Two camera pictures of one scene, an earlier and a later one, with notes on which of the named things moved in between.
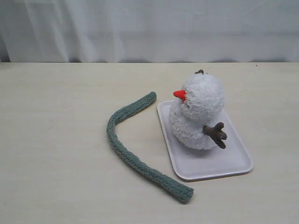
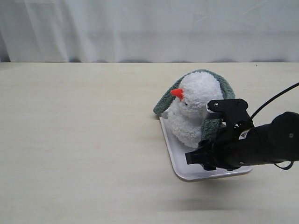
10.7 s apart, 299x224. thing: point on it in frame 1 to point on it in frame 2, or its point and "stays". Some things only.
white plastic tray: x=190 y=164 stays
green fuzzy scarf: x=181 y=193 to x=210 y=127
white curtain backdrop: x=164 y=31 stays
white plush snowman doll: x=194 y=118 stays
